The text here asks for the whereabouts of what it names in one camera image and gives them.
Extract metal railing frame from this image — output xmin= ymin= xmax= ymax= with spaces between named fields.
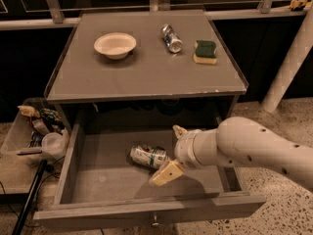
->
xmin=0 ymin=0 xmax=312 ymax=30

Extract green white 7up can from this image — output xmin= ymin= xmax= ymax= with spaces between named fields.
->
xmin=130 ymin=144 xmax=168 ymax=169

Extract black pole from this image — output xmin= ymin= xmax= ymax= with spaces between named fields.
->
xmin=12 ymin=160 xmax=47 ymax=235

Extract silver blue soda can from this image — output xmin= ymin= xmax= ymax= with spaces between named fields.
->
xmin=160 ymin=24 xmax=183 ymax=54

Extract snack packets in bin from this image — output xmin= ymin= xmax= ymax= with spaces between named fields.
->
xmin=18 ymin=105 xmax=65 ymax=147

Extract metal drawer knob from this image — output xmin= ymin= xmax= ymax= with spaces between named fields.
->
xmin=151 ymin=215 xmax=160 ymax=228

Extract clear plastic storage bin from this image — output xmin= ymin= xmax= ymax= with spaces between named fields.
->
xmin=1 ymin=98 xmax=69 ymax=194

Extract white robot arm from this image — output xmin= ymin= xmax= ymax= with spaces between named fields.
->
xmin=150 ymin=117 xmax=313 ymax=191

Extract clear plastic cup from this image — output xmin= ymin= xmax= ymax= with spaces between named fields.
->
xmin=41 ymin=132 xmax=66 ymax=160

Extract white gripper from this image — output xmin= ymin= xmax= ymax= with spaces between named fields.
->
xmin=149 ymin=124 xmax=225 ymax=186

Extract white bowl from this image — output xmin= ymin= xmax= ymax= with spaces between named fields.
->
xmin=94 ymin=32 xmax=137 ymax=60

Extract open grey top drawer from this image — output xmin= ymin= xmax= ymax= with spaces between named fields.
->
xmin=34 ymin=114 xmax=265 ymax=231

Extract yellow object on rail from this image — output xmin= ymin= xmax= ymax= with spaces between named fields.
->
xmin=290 ymin=0 xmax=312 ymax=11

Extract green yellow sponge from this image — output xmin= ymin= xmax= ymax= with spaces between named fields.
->
xmin=193 ymin=40 xmax=217 ymax=65

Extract grey cabinet counter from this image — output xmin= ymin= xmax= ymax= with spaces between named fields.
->
xmin=43 ymin=9 xmax=249 ymax=135

